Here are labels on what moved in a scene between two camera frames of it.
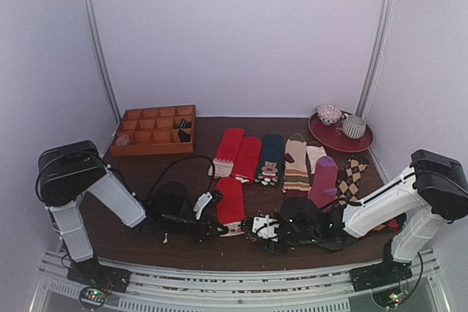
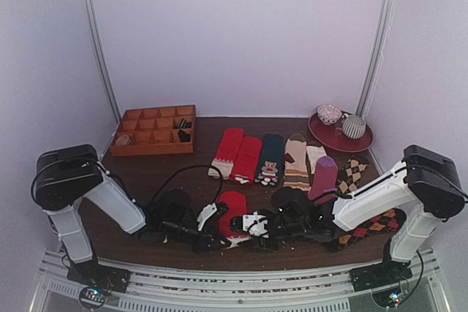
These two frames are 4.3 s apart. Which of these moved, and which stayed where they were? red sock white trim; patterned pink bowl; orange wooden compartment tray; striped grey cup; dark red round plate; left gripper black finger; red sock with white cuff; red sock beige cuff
Moved: left gripper black finger; red sock with white cuff
Stayed: patterned pink bowl; dark red round plate; striped grey cup; red sock white trim; orange wooden compartment tray; red sock beige cuff
